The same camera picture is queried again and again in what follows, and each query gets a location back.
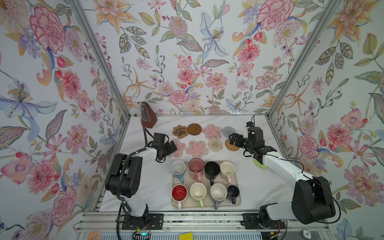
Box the white embroidered round coaster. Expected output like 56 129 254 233
207 139 223 152

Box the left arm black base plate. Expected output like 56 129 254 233
120 214 164 231

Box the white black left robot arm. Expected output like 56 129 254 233
105 133 178 218

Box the cream mug green handle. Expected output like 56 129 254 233
190 183 207 209

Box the white mug purple handle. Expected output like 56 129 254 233
210 183 228 210

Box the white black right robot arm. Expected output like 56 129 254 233
229 127 337 228

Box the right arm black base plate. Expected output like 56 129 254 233
241 213 287 230

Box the pink flower coaster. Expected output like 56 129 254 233
202 124 222 140
169 139 186 158
186 141 209 159

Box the brown wooden metronome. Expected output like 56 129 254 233
141 102 158 129

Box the white mug blue handle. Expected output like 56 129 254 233
171 161 186 184

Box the small dark navy mug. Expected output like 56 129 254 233
227 185 240 205

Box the beige serving tray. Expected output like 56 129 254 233
171 161 242 211

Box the aluminium front rail frame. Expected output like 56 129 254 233
73 211 334 240

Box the brown round wooden coaster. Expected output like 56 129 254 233
187 124 202 136

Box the cream mug pink handle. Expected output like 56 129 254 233
220 162 236 184

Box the black mug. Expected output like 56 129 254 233
204 162 221 186

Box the yellow sticky note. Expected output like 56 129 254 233
179 232 194 240

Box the green silicone spatula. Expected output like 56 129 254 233
253 159 267 169

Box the woven rattan round coaster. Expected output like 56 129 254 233
225 139 240 152

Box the brown paw shaped coaster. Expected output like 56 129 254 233
172 125 189 139

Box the grey blue round coaster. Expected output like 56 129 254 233
222 126 236 138

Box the orange tape roll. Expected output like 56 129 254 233
87 231 101 240

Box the red interior white mug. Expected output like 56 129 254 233
171 185 188 210

